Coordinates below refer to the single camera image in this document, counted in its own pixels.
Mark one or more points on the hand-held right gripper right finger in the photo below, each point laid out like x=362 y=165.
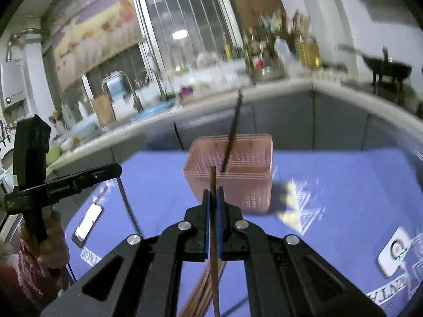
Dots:
x=221 y=237

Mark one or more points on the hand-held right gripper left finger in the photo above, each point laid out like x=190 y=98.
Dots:
x=207 y=224

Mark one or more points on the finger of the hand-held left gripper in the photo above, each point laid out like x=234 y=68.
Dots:
x=102 y=175

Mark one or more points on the brown wooden chopstick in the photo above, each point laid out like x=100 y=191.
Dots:
x=214 y=188

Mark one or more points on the dark chopstick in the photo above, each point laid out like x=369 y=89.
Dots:
x=131 y=209
x=233 y=128

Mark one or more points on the pink plastic utensil basket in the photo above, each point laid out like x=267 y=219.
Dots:
x=251 y=188

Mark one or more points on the bunch of wooden chopsticks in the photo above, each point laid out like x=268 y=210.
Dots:
x=198 y=297

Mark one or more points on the person's left hand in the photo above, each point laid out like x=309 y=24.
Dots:
x=56 y=251

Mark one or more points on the green bowl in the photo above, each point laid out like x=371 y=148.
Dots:
x=53 y=155

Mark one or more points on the pale plastic basin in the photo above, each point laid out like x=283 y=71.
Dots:
x=86 y=130

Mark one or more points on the black smartphone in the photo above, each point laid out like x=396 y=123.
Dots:
x=87 y=224

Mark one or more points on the wooden cutting board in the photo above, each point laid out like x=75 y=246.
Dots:
x=104 y=110

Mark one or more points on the white water heater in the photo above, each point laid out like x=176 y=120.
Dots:
x=13 y=82

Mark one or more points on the blue plastic basin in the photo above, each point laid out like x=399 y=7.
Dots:
x=150 y=110

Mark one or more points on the tall steel faucet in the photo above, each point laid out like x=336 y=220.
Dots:
x=137 y=100

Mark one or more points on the blue white water filter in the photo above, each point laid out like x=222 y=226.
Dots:
x=115 y=86

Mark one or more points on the curved steel faucet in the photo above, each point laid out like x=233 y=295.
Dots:
x=160 y=86

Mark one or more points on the purple object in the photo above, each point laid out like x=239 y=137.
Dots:
x=186 y=91

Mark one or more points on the silver exhaust pipe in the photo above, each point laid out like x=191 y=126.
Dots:
x=29 y=33

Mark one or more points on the printed blue tablecloth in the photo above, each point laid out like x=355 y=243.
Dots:
x=330 y=188

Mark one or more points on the fruit printed roller blind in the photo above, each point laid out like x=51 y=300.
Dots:
x=92 y=29

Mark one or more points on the grey kitchen cabinet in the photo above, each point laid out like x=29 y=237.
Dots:
x=297 y=122

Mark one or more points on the shallow metal basin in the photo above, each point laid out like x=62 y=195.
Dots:
x=267 y=72

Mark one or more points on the white square device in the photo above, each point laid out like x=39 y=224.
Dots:
x=393 y=254

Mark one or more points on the barred window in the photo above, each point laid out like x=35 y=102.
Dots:
x=185 y=16

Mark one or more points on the row of sauce bottles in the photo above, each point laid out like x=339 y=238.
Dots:
x=254 y=44

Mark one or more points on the white plastic jug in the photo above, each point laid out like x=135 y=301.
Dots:
x=284 y=54

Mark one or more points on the tray of eggs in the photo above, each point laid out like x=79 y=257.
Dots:
x=330 y=72

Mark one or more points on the large cooking oil bottle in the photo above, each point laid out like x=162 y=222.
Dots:
x=309 y=52

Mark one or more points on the black wok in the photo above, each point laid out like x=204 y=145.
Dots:
x=386 y=67

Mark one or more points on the dark spatula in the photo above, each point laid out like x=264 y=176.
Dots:
x=385 y=54

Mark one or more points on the black wall hook rack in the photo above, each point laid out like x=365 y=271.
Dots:
x=5 y=135

